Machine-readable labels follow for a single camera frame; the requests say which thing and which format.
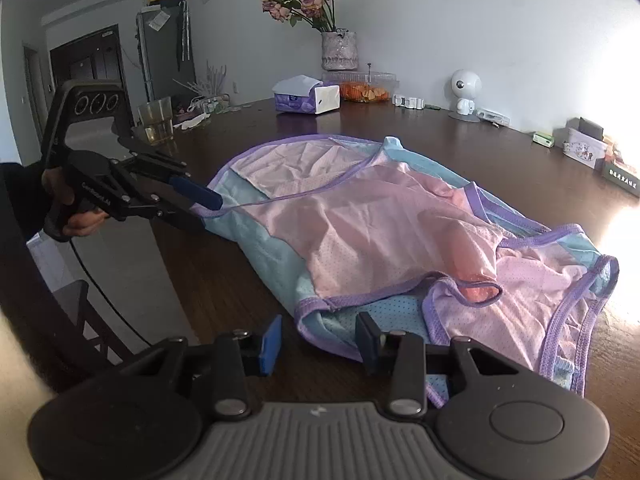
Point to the glass cup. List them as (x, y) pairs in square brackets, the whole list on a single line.
[(156, 120)]

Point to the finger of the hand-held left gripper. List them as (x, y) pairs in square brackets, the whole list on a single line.
[(197, 194), (170, 216)]

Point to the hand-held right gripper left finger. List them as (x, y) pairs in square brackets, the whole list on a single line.
[(270, 347)]

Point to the clear container of orange snacks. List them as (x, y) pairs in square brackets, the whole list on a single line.
[(367, 89)]

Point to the dark labelled box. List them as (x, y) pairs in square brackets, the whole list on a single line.
[(622, 179)]

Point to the white crumpled paper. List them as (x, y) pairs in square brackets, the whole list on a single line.
[(192, 121)]

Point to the white robot-shaped camera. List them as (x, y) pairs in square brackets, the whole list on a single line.
[(466, 90)]

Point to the white plug adapters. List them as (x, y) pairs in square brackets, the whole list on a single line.
[(407, 101)]

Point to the textured pale flower vase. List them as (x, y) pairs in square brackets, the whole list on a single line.
[(340, 50)]

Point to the dark wooden chair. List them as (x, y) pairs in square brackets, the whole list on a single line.
[(95, 325)]

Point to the green white small box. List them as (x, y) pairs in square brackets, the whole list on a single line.
[(544, 139)]

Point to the person's left forearm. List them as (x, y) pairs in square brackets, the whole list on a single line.
[(20, 200)]

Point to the person's left hand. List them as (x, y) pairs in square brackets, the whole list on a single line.
[(82, 224)]

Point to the purple white tissue box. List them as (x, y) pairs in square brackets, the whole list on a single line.
[(300, 97)]

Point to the white dried branches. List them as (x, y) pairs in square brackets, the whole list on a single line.
[(210, 82)]

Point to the pink blue sleeveless top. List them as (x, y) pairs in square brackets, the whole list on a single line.
[(400, 240)]

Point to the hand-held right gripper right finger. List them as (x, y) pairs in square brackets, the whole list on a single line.
[(367, 345)]

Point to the black small box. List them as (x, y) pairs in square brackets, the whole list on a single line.
[(591, 127)]

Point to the grey refrigerator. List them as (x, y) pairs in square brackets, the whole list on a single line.
[(162, 55)]

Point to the white power strip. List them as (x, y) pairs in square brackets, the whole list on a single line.
[(492, 117)]

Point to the white printed tin box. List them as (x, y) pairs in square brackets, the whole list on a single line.
[(582, 152)]

